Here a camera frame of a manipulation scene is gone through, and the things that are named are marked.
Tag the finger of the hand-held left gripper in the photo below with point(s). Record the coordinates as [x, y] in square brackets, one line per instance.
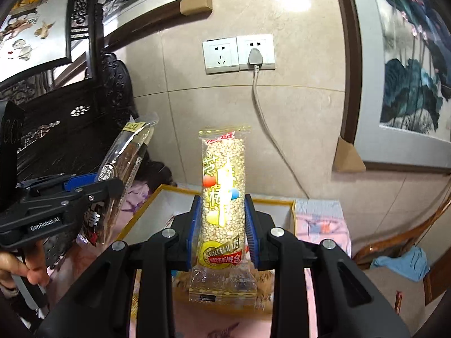
[98, 190]
[79, 180]

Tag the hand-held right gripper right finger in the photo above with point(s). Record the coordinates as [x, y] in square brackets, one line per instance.
[251, 232]

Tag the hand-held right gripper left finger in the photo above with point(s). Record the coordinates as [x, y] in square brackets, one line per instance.
[194, 232]

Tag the dark chocolate bar packet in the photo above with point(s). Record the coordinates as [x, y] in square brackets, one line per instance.
[123, 162]

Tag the yellow cardboard box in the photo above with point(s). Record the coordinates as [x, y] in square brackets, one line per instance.
[158, 204]

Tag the puffed rice bar packet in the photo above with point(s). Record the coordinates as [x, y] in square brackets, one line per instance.
[222, 183]

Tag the person's left hand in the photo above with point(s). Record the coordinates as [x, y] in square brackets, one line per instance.
[37, 264]

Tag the dark carved wooden bench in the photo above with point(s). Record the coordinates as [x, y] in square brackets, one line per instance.
[70, 130]

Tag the cardboard corner protector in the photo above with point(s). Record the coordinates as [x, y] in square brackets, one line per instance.
[347, 158]
[196, 1]

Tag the blue cloth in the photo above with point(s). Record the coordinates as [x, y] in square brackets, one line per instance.
[401, 264]

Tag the bird painting panel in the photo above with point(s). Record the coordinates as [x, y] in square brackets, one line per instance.
[31, 24]

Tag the small red packet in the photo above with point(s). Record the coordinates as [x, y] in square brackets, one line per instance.
[398, 301]

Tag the grey power plug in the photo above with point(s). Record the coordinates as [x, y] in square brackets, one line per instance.
[254, 58]

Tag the wooden chair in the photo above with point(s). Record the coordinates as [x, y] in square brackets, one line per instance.
[433, 239]

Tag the framed lotus painting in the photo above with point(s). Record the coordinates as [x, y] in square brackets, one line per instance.
[405, 60]

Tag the white wall socket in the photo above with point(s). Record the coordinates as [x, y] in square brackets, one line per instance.
[220, 56]
[262, 44]

